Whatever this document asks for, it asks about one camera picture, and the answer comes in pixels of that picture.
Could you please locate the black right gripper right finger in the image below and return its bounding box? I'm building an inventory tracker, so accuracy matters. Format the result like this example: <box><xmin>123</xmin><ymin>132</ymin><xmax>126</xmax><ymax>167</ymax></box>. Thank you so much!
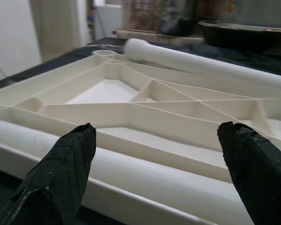
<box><xmin>217</xmin><ymin>121</ymin><xmax>281</xmax><ymax>225</ymax></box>

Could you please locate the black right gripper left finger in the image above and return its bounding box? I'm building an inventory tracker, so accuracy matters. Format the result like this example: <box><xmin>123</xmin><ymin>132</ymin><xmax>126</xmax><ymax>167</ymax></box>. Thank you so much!
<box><xmin>0</xmin><ymin>123</ymin><xmax>96</xmax><ymax>225</ymax></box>

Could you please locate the white plastic table leg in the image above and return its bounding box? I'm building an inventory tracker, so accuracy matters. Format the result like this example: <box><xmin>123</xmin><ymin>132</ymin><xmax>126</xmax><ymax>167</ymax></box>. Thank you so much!
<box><xmin>0</xmin><ymin>120</ymin><xmax>251</xmax><ymax>225</ymax></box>
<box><xmin>123</xmin><ymin>38</ymin><xmax>281</xmax><ymax>85</ymax></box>

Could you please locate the black tablecloth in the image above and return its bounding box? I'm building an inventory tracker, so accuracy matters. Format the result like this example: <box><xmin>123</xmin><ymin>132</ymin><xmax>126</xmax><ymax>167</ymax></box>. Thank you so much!
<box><xmin>0</xmin><ymin>36</ymin><xmax>281</xmax><ymax>225</ymax></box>

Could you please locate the white ribbed plastic table top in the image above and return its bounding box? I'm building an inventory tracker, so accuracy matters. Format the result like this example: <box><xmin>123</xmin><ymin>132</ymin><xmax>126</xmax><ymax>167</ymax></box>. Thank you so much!
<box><xmin>0</xmin><ymin>49</ymin><xmax>281</xmax><ymax>225</ymax></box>

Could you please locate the large dark metal basin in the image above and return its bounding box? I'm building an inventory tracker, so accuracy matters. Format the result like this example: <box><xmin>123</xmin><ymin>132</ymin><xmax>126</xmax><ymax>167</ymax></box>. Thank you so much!
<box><xmin>197</xmin><ymin>20</ymin><xmax>281</xmax><ymax>56</ymax></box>

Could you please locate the beige cloth covered bench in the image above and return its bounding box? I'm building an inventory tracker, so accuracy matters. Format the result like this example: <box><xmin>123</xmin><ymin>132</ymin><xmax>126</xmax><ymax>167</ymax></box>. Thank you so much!
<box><xmin>111</xmin><ymin>28</ymin><xmax>206</xmax><ymax>45</ymax></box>

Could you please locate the black bag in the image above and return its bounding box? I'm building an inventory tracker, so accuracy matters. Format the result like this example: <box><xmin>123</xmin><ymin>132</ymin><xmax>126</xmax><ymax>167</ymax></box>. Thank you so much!
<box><xmin>159</xmin><ymin>0</ymin><xmax>202</xmax><ymax>36</ymax></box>

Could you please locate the box with red print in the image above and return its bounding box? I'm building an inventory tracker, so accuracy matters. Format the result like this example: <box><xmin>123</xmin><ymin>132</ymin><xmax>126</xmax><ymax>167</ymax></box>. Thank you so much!
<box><xmin>128</xmin><ymin>0</ymin><xmax>161</xmax><ymax>31</ymax></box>

